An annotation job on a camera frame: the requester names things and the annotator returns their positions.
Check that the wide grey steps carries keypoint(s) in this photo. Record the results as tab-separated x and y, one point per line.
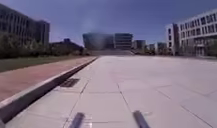
111	52

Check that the glass office building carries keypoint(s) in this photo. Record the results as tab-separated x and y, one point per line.
107	40

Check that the distant building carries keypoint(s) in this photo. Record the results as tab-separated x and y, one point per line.
160	46
140	44

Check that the dark drain grate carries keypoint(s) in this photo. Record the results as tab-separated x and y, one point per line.
70	82

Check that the grey paved plaza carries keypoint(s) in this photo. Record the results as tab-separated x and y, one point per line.
146	86

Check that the low dark building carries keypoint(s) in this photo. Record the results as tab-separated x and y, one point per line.
66	43

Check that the robot's own part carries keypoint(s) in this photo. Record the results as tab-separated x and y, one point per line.
77	120
141	119

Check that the grass strip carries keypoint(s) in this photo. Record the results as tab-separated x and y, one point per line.
22	62

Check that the red brick path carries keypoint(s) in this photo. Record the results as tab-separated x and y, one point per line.
22	78

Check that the grey stone kerb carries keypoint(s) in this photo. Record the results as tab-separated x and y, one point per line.
26	96

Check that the row of bushes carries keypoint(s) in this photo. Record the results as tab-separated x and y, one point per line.
16	46

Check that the white building with windows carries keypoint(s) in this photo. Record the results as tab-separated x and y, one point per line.
199	30

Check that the dark long building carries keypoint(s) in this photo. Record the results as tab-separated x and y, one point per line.
16	23

